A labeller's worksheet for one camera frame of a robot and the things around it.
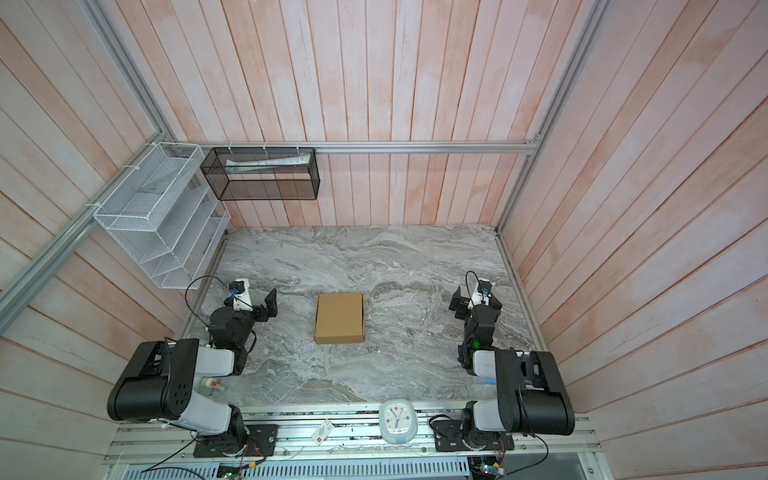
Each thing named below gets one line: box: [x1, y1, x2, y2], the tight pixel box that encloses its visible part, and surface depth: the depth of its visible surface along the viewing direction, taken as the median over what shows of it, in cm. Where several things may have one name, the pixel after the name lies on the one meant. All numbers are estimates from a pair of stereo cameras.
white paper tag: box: [311, 418, 334, 445], surface depth 76 cm
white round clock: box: [379, 399, 418, 445], surface depth 76 cm
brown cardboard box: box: [314, 293, 365, 344], surface depth 92 cm
